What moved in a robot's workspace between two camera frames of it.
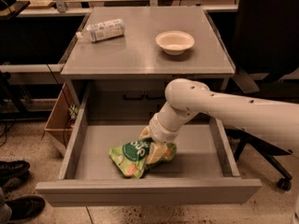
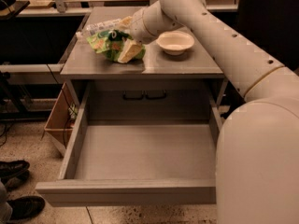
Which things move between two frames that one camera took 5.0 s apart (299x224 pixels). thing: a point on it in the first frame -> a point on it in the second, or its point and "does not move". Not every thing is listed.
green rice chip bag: [131, 157] -> [110, 44]
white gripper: [161, 132] -> [137, 28]
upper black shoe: [14, 169] does not move
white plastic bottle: [104, 30] does not move
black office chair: [266, 63] does not move
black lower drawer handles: [144, 95] does not move
